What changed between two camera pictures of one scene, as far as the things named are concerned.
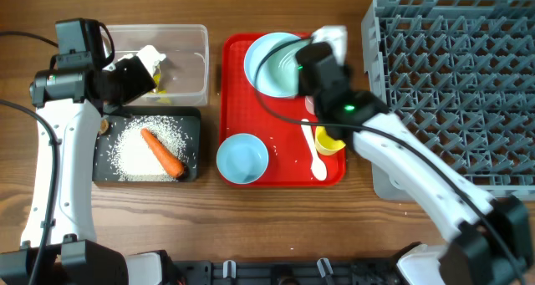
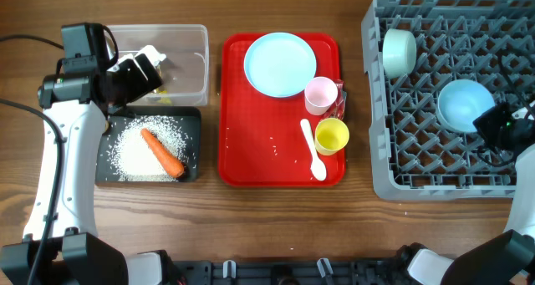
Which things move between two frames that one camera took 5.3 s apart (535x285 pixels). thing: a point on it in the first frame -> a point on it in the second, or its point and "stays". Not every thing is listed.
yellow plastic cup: [326, 145] stays
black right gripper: [342, 71] -> [484, 123]
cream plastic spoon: [318, 169] stays
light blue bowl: [242, 159] -> [460, 101]
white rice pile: [132, 159] stays
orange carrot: [167, 160] stays
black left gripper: [140, 73] stays
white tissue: [150, 57] stays
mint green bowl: [279, 74] -> [399, 53]
